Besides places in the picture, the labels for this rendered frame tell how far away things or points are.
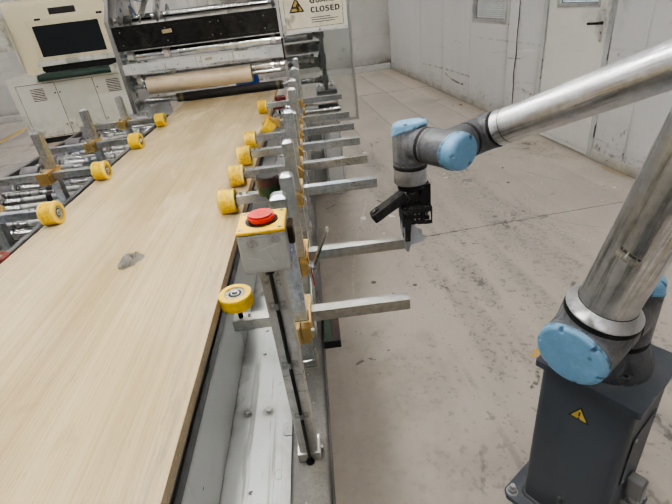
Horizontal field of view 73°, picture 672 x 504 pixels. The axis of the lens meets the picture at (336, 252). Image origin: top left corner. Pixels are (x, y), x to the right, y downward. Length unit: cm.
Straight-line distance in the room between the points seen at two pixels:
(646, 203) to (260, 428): 91
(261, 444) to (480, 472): 92
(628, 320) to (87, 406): 103
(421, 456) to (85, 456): 125
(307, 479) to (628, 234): 73
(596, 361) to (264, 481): 72
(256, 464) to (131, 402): 33
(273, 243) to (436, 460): 133
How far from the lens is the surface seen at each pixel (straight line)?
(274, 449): 112
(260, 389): 125
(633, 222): 92
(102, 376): 101
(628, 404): 129
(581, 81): 108
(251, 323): 113
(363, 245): 130
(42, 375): 110
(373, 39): 1039
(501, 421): 197
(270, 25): 367
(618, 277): 98
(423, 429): 191
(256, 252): 65
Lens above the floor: 149
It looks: 30 degrees down
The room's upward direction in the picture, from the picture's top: 7 degrees counter-clockwise
